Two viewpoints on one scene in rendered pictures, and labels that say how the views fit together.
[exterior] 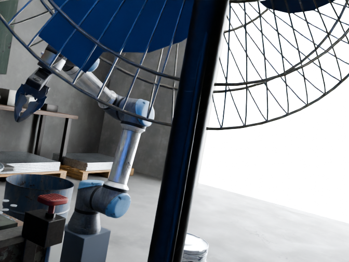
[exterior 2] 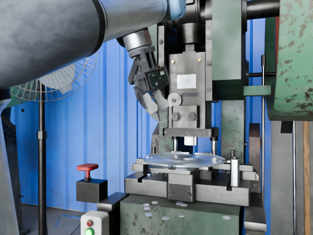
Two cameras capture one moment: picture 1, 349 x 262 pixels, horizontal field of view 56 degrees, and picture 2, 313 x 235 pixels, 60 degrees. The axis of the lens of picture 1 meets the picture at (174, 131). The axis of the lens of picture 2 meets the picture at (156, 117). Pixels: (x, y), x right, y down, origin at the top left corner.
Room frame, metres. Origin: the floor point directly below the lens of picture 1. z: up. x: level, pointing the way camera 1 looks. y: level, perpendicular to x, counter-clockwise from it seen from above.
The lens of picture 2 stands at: (1.89, 0.39, 0.94)
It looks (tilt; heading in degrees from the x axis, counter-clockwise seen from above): 1 degrees down; 171
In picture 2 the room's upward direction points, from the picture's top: straight up
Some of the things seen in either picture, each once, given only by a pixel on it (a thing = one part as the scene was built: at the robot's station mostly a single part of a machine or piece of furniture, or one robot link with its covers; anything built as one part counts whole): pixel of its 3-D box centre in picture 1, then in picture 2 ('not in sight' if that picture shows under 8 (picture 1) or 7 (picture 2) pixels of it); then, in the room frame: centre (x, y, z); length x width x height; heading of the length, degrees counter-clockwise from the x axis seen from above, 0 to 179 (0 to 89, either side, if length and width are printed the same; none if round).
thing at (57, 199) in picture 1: (51, 210); (87, 175); (0.89, 0.29, 0.72); 0.07 x 0.06 x 0.08; 152
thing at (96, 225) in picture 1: (85, 218); not in sight; (1.54, 0.34, 0.50); 0.15 x 0.15 x 0.10
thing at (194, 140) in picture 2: not in sight; (190, 140); (0.85, 0.68, 0.84); 0.05 x 0.03 x 0.04; 62
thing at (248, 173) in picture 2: not in sight; (234, 163); (0.92, 0.84, 0.76); 0.17 x 0.06 x 0.10; 62
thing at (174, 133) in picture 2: not in sight; (191, 134); (0.84, 0.69, 0.86); 0.20 x 0.16 x 0.05; 62
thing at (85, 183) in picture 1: (91, 194); not in sight; (1.53, 0.33, 0.62); 0.13 x 0.12 x 0.14; 58
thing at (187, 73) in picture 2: not in sight; (188, 89); (0.88, 0.67, 1.04); 0.17 x 0.15 x 0.30; 152
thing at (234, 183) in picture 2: not in sight; (234, 171); (1.04, 0.78, 0.75); 0.03 x 0.03 x 0.10; 62
